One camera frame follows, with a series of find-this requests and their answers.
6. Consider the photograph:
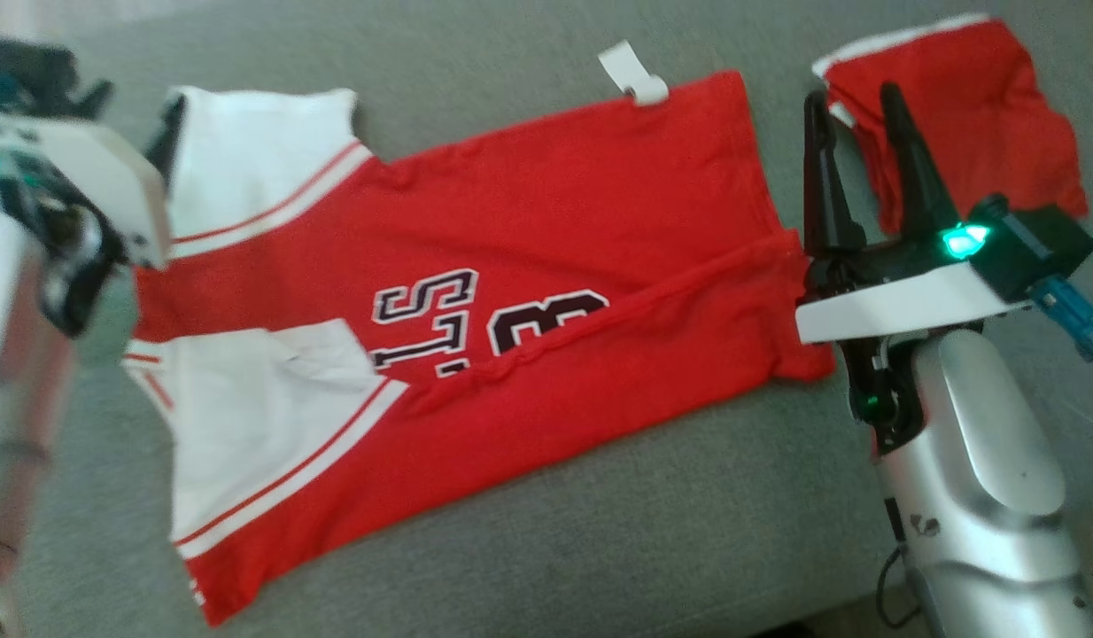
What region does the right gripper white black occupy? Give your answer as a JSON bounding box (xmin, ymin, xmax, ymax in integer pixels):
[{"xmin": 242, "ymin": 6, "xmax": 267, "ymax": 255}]
[{"xmin": 794, "ymin": 81, "xmax": 1032, "ymax": 346}]

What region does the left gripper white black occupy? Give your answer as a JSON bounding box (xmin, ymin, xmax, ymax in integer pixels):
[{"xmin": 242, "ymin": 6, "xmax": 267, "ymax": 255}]
[{"xmin": 0, "ymin": 77, "xmax": 190, "ymax": 270}]

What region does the red shorts white stripe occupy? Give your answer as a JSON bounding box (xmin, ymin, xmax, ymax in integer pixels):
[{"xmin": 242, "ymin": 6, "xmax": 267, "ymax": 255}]
[{"xmin": 811, "ymin": 12, "xmax": 1090, "ymax": 237}]

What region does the red white numbered jersey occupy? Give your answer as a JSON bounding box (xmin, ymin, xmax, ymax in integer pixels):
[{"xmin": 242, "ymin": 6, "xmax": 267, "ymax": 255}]
[{"xmin": 120, "ymin": 39, "xmax": 837, "ymax": 629}]

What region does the large grey sofa seat cushion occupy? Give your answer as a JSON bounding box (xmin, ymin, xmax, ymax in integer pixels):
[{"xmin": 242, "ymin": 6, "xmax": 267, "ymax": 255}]
[{"xmin": 0, "ymin": 0, "xmax": 1093, "ymax": 638}]

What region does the right camera blue-plug cable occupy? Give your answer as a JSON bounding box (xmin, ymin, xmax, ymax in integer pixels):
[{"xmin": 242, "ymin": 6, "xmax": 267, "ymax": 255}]
[{"xmin": 1031, "ymin": 274, "xmax": 1093, "ymax": 384}]

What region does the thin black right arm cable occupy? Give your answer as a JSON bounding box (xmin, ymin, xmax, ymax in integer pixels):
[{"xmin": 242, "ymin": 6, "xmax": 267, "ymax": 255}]
[{"xmin": 874, "ymin": 494, "xmax": 921, "ymax": 630}]

